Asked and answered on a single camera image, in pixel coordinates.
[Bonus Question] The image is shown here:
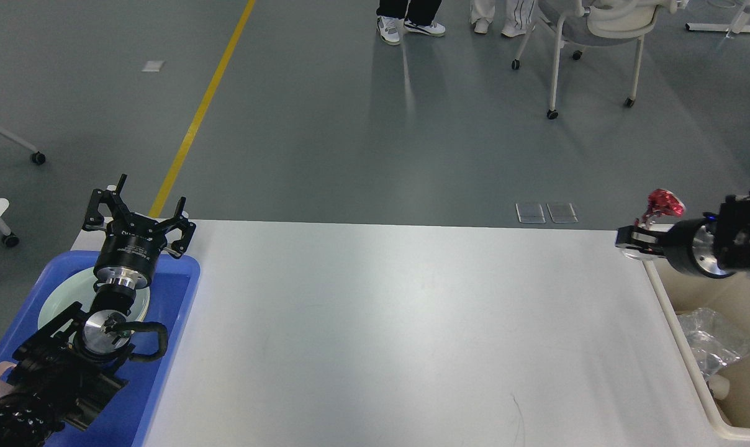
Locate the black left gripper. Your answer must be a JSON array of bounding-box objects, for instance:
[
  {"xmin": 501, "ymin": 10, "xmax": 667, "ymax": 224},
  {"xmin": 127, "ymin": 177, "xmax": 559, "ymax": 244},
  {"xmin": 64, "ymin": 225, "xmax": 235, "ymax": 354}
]
[{"xmin": 82, "ymin": 174, "xmax": 197, "ymax": 290}]

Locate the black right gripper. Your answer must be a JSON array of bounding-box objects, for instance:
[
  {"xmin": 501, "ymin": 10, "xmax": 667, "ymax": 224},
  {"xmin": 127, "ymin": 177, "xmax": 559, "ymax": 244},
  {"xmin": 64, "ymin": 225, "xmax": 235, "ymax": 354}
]
[{"xmin": 616, "ymin": 219, "xmax": 734, "ymax": 279}]

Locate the crushed red soda can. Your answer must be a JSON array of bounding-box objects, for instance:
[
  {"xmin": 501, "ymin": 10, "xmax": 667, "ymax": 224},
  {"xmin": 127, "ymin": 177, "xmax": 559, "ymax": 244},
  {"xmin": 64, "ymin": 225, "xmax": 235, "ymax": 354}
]
[{"xmin": 626, "ymin": 189, "xmax": 687, "ymax": 260}]

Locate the light green plate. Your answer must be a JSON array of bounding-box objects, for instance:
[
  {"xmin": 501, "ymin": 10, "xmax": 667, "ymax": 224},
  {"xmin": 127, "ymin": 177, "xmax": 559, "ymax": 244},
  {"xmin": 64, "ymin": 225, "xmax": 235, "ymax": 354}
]
[{"xmin": 37, "ymin": 267, "xmax": 150, "ymax": 329}]

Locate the aluminium foil tray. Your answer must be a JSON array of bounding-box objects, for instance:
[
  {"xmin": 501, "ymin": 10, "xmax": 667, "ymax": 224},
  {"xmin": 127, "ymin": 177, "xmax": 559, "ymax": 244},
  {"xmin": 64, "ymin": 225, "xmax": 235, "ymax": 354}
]
[{"xmin": 676, "ymin": 307, "xmax": 750, "ymax": 380}]

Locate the white paper cup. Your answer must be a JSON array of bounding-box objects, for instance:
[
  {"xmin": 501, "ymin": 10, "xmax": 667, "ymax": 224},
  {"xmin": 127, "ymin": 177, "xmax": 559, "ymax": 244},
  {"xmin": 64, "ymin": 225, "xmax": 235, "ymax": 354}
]
[{"xmin": 705, "ymin": 374, "xmax": 731, "ymax": 401}]

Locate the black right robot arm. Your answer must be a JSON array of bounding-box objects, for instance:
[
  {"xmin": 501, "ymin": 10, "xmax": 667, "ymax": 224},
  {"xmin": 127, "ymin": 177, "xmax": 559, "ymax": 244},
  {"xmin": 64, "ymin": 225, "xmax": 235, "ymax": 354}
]
[{"xmin": 615, "ymin": 189, "xmax": 750, "ymax": 279}]

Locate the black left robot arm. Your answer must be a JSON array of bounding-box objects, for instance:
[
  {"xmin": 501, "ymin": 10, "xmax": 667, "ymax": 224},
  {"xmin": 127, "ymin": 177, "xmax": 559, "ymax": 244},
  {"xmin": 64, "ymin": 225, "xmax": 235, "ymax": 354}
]
[{"xmin": 0, "ymin": 174, "xmax": 196, "ymax": 446}]

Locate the floor socket cover right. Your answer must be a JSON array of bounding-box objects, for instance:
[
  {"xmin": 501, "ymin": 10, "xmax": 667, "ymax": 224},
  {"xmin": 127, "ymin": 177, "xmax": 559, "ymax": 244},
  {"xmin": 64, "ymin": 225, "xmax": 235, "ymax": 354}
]
[{"xmin": 546, "ymin": 202, "xmax": 579, "ymax": 224}]

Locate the floor socket cover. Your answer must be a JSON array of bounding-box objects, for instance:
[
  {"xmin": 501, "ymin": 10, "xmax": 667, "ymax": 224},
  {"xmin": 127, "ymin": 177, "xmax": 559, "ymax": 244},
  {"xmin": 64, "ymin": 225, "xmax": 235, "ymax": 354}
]
[
  {"xmin": 546, "ymin": 202, "xmax": 579, "ymax": 224},
  {"xmin": 516, "ymin": 202, "xmax": 546, "ymax": 225}
]

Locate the floor socket cover left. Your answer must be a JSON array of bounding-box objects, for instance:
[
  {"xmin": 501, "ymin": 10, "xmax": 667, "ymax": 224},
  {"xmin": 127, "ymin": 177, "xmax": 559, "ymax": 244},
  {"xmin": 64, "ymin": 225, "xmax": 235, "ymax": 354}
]
[{"xmin": 516, "ymin": 202, "xmax": 546, "ymax": 225}]

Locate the white chair leg with caster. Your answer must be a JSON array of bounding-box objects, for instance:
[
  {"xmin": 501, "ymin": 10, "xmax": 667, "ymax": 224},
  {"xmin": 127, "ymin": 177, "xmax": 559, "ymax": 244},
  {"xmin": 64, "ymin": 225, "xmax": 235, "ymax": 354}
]
[{"xmin": 0, "ymin": 125, "xmax": 48, "ymax": 165}]

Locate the blue plastic tray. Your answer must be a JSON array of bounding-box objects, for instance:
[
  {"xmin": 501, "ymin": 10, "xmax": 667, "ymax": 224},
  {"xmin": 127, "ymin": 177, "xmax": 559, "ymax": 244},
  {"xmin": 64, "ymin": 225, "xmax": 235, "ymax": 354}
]
[{"xmin": 0, "ymin": 251, "xmax": 201, "ymax": 447}]

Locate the beige plastic bin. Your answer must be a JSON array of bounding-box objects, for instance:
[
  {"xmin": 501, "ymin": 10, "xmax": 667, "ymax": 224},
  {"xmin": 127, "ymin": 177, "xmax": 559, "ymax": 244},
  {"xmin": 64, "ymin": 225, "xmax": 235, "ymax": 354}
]
[{"xmin": 627, "ymin": 251, "xmax": 750, "ymax": 441}]

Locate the white office chair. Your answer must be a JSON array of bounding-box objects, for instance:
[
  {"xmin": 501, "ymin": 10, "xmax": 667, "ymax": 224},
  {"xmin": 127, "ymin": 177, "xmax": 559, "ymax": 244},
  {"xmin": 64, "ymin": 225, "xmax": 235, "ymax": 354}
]
[{"xmin": 511, "ymin": 1, "xmax": 687, "ymax": 120}]

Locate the white shoe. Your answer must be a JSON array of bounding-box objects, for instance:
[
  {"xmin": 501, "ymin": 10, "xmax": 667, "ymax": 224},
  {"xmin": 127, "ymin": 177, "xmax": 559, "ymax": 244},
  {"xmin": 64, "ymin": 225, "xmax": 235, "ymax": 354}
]
[
  {"xmin": 472, "ymin": 18, "xmax": 490, "ymax": 35},
  {"xmin": 500, "ymin": 23, "xmax": 528, "ymax": 38}
]

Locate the black and white sneaker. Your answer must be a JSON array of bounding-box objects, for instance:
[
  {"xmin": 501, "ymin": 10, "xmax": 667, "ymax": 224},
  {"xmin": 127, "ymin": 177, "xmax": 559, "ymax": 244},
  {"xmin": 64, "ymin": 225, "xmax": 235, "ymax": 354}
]
[{"xmin": 403, "ymin": 18, "xmax": 446, "ymax": 37}]

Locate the white frame base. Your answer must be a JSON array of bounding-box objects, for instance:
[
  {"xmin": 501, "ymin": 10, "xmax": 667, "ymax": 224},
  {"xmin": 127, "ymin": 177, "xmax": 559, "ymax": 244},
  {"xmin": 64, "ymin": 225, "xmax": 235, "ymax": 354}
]
[{"xmin": 684, "ymin": 0, "xmax": 750, "ymax": 34}]

